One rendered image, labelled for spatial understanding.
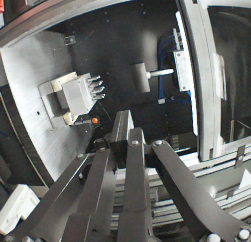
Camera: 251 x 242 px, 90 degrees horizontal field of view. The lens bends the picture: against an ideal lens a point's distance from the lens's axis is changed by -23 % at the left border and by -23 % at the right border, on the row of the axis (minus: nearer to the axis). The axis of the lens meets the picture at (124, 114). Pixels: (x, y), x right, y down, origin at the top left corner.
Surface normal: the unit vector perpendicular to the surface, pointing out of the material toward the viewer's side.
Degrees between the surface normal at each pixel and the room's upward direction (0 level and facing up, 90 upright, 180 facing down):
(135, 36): 90
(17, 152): 90
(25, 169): 90
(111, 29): 90
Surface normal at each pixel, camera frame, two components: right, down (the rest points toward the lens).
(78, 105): -0.05, 0.38
